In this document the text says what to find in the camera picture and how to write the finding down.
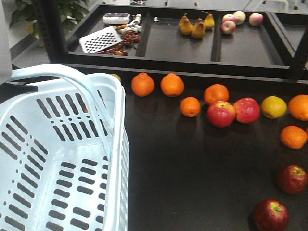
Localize pink red apple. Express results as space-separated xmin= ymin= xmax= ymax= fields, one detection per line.
xmin=233 ymin=97 xmax=260 ymax=124

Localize brown pear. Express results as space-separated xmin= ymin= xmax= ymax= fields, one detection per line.
xmin=178 ymin=12 xmax=215 ymax=39

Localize white perforated grater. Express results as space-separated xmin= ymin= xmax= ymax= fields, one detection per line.
xmin=79 ymin=26 xmax=122 ymax=53

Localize dark red apple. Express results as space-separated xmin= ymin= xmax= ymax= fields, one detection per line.
xmin=276 ymin=165 xmax=308 ymax=195
xmin=253 ymin=198 xmax=290 ymax=231

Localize green potted plant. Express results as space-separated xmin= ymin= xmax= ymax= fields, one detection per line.
xmin=9 ymin=0 xmax=89 ymax=41

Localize light blue plastic basket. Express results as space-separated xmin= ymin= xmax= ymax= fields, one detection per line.
xmin=0 ymin=64 xmax=129 ymax=231

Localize red apple middle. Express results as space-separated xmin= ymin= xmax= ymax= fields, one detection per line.
xmin=207 ymin=101 xmax=236 ymax=128

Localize orange fruit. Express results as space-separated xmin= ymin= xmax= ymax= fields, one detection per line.
xmin=160 ymin=73 xmax=184 ymax=97
xmin=131 ymin=72 xmax=155 ymax=97

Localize dark red apple front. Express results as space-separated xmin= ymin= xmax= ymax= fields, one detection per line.
xmin=253 ymin=198 xmax=290 ymax=231

